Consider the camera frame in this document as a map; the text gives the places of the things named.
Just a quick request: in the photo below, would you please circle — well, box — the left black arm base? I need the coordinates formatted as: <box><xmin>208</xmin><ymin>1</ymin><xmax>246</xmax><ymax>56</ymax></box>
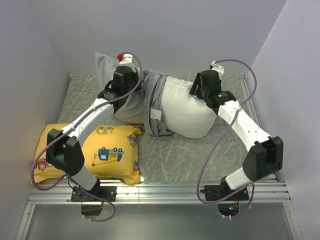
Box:
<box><xmin>68</xmin><ymin>178</ymin><xmax>117</xmax><ymax>222</ymax></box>

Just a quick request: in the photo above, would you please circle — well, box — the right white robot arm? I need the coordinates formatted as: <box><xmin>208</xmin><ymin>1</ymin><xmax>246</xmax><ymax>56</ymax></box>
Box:
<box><xmin>190</xmin><ymin>69</ymin><xmax>284</xmax><ymax>200</ymax></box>

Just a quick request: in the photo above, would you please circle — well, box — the purple cable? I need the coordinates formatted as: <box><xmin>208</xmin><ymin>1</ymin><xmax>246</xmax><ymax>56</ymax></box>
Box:
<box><xmin>29</xmin><ymin>52</ymin><xmax>143</xmax><ymax>222</ymax></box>
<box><xmin>196</xmin><ymin>58</ymin><xmax>258</xmax><ymax>218</ymax></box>

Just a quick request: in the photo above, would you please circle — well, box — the grey pillowcase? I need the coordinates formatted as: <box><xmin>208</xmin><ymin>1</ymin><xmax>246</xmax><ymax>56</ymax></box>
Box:
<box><xmin>94</xmin><ymin>52</ymin><xmax>173</xmax><ymax>137</ymax></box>

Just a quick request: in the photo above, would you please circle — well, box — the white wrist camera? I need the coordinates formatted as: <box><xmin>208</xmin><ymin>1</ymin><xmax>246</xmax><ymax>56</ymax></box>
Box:
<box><xmin>116</xmin><ymin>53</ymin><xmax>135</xmax><ymax>67</ymax></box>
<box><xmin>210</xmin><ymin>60</ymin><xmax>225</xmax><ymax>75</ymax></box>

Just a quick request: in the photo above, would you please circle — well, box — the white pillow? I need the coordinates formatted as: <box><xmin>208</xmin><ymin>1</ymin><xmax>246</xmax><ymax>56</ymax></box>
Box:
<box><xmin>161</xmin><ymin>75</ymin><xmax>217</xmax><ymax>139</ymax></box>

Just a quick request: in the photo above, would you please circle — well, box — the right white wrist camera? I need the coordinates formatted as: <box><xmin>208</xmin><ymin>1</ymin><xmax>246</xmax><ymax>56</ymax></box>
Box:
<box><xmin>210</xmin><ymin>60</ymin><xmax>225</xmax><ymax>75</ymax></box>

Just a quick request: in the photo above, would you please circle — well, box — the aluminium front rail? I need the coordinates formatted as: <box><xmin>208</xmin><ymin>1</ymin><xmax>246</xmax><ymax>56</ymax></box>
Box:
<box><xmin>16</xmin><ymin>182</ymin><xmax>294</xmax><ymax>240</ymax></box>

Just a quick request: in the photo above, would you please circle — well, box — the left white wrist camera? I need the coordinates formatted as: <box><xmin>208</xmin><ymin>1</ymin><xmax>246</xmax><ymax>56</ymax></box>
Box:
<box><xmin>116</xmin><ymin>53</ymin><xmax>135</xmax><ymax>67</ymax></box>

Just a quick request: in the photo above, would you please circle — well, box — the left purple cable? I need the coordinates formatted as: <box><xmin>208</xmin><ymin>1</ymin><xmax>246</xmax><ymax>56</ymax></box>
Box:
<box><xmin>29</xmin><ymin>52</ymin><xmax>143</xmax><ymax>222</ymax></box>

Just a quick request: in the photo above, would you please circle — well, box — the aluminium side rail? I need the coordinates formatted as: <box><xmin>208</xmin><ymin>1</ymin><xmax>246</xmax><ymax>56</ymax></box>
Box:
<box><xmin>238</xmin><ymin>75</ymin><xmax>278</xmax><ymax>183</ymax></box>

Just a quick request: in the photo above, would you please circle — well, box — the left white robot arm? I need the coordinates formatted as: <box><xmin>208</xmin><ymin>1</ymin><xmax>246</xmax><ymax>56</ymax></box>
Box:
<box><xmin>45</xmin><ymin>63</ymin><xmax>143</xmax><ymax>201</ymax></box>

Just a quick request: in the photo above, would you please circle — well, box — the yellow cartoon print pillow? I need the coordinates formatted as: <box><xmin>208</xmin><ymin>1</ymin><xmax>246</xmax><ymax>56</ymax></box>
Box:
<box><xmin>34</xmin><ymin>123</ymin><xmax>145</xmax><ymax>186</ymax></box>

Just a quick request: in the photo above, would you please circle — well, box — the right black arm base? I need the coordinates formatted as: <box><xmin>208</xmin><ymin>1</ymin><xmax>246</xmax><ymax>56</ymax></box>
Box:
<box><xmin>199</xmin><ymin>177</ymin><xmax>255</xmax><ymax>221</ymax></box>

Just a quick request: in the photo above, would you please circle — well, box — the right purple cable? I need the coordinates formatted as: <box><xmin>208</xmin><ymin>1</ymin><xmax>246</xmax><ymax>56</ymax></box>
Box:
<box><xmin>196</xmin><ymin>58</ymin><xmax>258</xmax><ymax>218</ymax></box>

